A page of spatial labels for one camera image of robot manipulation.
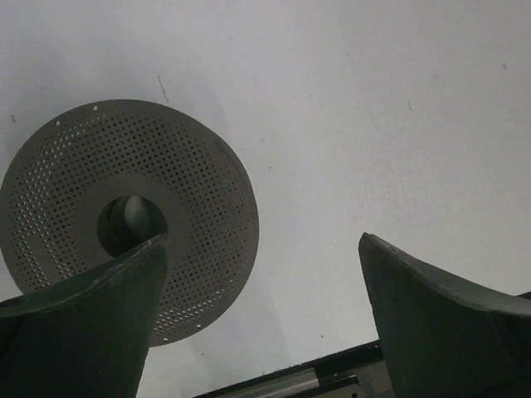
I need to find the dark perforated cable spool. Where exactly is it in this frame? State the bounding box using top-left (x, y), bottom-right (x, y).
top-left (1, 99), bottom-right (259, 346)

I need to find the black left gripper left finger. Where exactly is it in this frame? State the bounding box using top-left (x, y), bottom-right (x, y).
top-left (1, 235), bottom-right (168, 397)

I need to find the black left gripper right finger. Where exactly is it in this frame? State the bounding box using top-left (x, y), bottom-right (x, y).
top-left (358, 233), bottom-right (530, 397)

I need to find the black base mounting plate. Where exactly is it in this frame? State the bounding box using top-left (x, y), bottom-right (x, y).
top-left (204, 341), bottom-right (395, 397)

